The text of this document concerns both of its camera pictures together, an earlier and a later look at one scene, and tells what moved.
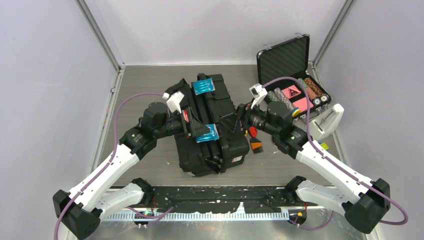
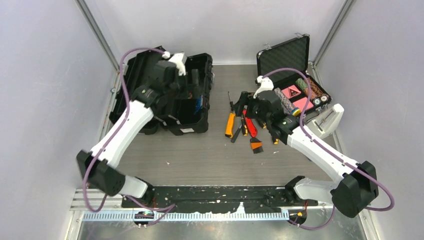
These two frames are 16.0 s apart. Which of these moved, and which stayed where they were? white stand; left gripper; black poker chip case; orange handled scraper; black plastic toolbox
Moved: black plastic toolbox; left gripper
Stayed: white stand; black poker chip case; orange handled scraper
